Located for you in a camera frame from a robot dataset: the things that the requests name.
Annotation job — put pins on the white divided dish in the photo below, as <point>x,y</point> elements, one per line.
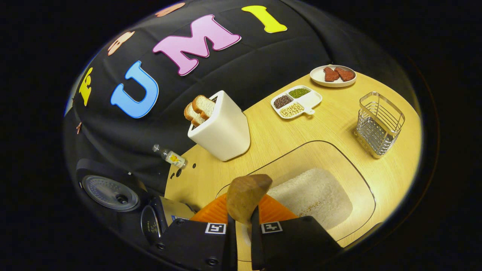
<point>312,99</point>

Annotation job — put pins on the white round plate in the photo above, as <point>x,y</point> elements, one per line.
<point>318,77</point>

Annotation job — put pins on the pile of pale soybeans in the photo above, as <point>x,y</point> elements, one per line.
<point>292,110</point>

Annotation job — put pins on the dark grey rice cooker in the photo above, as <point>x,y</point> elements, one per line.
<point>109,169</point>

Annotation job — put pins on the copper cloth clip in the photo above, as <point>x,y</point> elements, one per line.
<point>78,128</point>

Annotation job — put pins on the red meat piece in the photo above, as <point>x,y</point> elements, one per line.
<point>345,74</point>
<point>331,74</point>

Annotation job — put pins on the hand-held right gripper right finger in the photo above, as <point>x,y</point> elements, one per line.
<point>293,241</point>

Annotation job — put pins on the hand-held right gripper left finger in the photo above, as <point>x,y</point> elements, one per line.
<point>196,244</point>

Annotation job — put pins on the pile of green beans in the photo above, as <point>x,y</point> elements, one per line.
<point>299,93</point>

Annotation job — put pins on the glass bottle yellow label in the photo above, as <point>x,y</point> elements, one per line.
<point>173,158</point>

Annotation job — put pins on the pile of dark brown beans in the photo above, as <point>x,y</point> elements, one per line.
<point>282,101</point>

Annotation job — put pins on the white toaster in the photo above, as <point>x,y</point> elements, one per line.
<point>226,131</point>

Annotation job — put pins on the white rice heap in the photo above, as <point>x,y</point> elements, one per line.
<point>312,195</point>

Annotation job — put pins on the toast bread slice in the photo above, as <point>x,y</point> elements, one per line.
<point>203,105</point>
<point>192,114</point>

